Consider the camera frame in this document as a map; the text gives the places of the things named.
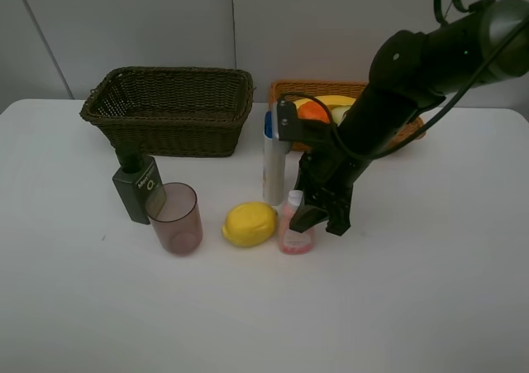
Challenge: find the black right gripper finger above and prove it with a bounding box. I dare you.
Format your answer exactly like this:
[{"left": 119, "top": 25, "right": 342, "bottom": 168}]
[
  {"left": 326, "top": 189, "right": 353, "bottom": 236},
  {"left": 288, "top": 190, "right": 326, "bottom": 233}
]

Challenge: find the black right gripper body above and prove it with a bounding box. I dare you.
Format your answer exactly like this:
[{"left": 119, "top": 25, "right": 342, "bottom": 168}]
[{"left": 293, "top": 128, "right": 372, "bottom": 208}]

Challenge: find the pink bottle white cap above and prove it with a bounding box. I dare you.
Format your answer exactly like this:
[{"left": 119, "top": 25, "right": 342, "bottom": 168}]
[{"left": 278, "top": 190, "right": 315, "bottom": 255}]

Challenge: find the orange tangerine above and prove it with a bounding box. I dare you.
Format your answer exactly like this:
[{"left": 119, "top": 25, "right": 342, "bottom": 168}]
[{"left": 298, "top": 101, "right": 330, "bottom": 123}]

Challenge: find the yellow banana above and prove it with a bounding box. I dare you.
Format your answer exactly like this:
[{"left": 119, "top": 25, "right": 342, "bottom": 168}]
[{"left": 293, "top": 95, "right": 355, "bottom": 110}]

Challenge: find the halved avocado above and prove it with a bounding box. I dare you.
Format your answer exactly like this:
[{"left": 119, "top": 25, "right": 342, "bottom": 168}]
[{"left": 331, "top": 105, "right": 351, "bottom": 125}]

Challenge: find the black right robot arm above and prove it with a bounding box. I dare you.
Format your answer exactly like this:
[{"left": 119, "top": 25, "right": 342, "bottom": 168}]
[{"left": 276, "top": 0, "right": 528, "bottom": 236}]

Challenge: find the yellow lemon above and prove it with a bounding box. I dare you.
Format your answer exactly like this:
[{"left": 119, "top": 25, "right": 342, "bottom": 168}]
[{"left": 222, "top": 202, "right": 278, "bottom": 247}]

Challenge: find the white bottle blue cap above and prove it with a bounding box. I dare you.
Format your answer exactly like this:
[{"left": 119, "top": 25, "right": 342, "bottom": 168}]
[{"left": 263, "top": 110, "right": 291, "bottom": 206}]

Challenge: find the orange wicker basket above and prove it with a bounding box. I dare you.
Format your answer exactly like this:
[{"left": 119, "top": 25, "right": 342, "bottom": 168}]
[{"left": 269, "top": 79, "right": 424, "bottom": 152}]

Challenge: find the translucent pink plastic cup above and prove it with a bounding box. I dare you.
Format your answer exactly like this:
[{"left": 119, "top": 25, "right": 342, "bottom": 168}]
[{"left": 145, "top": 182, "right": 203, "bottom": 256}]

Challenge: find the dark brown wicker basket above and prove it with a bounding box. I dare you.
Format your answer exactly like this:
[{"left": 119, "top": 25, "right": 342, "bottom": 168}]
[{"left": 80, "top": 66, "right": 254, "bottom": 158}]

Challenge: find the dark green pump bottle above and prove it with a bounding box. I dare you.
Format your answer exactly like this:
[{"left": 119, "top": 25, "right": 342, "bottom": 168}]
[{"left": 112, "top": 143, "right": 162, "bottom": 224}]

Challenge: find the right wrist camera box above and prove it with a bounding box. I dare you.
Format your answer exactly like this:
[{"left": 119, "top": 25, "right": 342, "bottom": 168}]
[{"left": 271, "top": 100, "right": 331, "bottom": 152}]

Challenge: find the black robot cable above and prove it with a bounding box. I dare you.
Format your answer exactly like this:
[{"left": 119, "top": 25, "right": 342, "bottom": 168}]
[{"left": 279, "top": 0, "right": 529, "bottom": 159}]

